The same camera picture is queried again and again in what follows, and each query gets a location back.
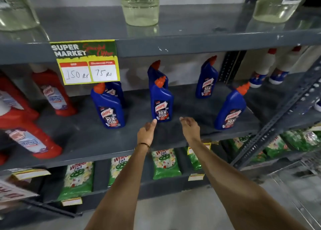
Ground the person's right hand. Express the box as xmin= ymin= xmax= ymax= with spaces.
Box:
xmin=180 ymin=117 xmax=201 ymax=143

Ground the person's left hand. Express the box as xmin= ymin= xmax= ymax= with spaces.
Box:
xmin=137 ymin=119 xmax=157 ymax=148

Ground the person's left forearm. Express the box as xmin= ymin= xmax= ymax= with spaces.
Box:
xmin=85 ymin=144 xmax=151 ymax=230

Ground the person's right forearm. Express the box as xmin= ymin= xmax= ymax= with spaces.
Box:
xmin=188 ymin=137 xmax=308 ymax=230

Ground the group of blue cleaner bottles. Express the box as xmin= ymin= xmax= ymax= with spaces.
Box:
xmin=90 ymin=56 xmax=251 ymax=130

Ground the row of green detergent packets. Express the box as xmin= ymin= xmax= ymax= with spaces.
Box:
xmin=57 ymin=127 xmax=321 ymax=202

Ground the grey metal shelf rack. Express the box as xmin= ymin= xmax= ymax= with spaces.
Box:
xmin=0 ymin=0 xmax=321 ymax=221

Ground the yellow green price sign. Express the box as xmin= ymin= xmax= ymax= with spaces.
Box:
xmin=50 ymin=39 xmax=120 ymax=86

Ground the white bottle with red cap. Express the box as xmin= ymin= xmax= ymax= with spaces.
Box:
xmin=249 ymin=48 xmax=277 ymax=89
xmin=269 ymin=46 xmax=302 ymax=85

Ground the perforated grey metal brace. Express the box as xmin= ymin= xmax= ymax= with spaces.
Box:
xmin=230 ymin=58 xmax=321 ymax=169

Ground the clear bottle of pale liquid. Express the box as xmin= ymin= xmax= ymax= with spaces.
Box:
xmin=0 ymin=0 xmax=41 ymax=31
xmin=120 ymin=0 xmax=160 ymax=27
xmin=252 ymin=0 xmax=312 ymax=24

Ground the red white offer sign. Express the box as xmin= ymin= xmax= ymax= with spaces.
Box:
xmin=0 ymin=179 xmax=39 ymax=203

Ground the metal wire basket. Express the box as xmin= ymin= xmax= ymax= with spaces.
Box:
xmin=270 ymin=156 xmax=321 ymax=230

